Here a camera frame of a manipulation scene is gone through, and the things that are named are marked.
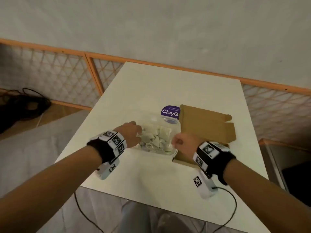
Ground pile of tea bags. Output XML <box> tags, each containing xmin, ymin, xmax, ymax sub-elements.
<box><xmin>140</xmin><ymin>126</ymin><xmax>174</xmax><ymax>155</ymax></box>

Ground brown paper box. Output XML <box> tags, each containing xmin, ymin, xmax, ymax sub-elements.
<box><xmin>172</xmin><ymin>104</ymin><xmax>237</xmax><ymax>168</ymax></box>

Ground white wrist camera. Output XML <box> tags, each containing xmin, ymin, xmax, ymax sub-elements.
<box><xmin>96</xmin><ymin>158</ymin><xmax>120</xmax><ymax>181</ymax></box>
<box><xmin>193</xmin><ymin>171</ymin><xmax>217</xmax><ymax>200</ymax></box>

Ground black marker wristband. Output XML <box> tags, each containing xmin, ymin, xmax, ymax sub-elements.
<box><xmin>193</xmin><ymin>141</ymin><xmax>236</xmax><ymax>186</ymax></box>
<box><xmin>86</xmin><ymin>130</ymin><xmax>127</xmax><ymax>166</ymax></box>

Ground grey trousers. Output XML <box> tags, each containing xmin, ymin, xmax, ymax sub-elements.
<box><xmin>116</xmin><ymin>200</ymin><xmax>219</xmax><ymax>233</ymax></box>

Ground black cable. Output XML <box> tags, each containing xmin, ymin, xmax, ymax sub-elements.
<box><xmin>211</xmin><ymin>186</ymin><xmax>237</xmax><ymax>233</ymax></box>
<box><xmin>74</xmin><ymin>191</ymin><xmax>105</xmax><ymax>233</ymax></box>

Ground person's left forearm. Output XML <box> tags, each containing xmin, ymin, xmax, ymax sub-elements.
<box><xmin>0</xmin><ymin>145</ymin><xmax>102</xmax><ymax>233</ymax></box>

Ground clear plastic container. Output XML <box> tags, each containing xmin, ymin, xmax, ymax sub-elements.
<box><xmin>131</xmin><ymin>113</ymin><xmax>182</xmax><ymax>159</ymax></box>

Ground round purple sticker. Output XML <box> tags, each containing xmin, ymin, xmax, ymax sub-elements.
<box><xmin>161</xmin><ymin>105</ymin><xmax>180</xmax><ymax>119</ymax></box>

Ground bundle of black cables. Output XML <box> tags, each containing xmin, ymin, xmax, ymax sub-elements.
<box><xmin>0</xmin><ymin>87</ymin><xmax>52</xmax><ymax>134</ymax></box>

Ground person's left hand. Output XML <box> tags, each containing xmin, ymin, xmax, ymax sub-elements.
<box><xmin>113</xmin><ymin>121</ymin><xmax>143</xmax><ymax>149</ymax></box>

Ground person's right forearm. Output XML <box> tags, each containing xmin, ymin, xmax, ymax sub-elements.
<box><xmin>222</xmin><ymin>159</ymin><xmax>311</xmax><ymax>233</ymax></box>

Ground person's right hand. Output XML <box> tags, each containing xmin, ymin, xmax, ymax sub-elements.
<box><xmin>171</xmin><ymin>133</ymin><xmax>202</xmax><ymax>160</ymax></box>

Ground orange lattice fence panel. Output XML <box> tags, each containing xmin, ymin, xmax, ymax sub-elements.
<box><xmin>85</xmin><ymin>52</ymin><xmax>311</xmax><ymax>149</ymax></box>
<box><xmin>0</xmin><ymin>38</ymin><xmax>103</xmax><ymax>111</ymax></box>

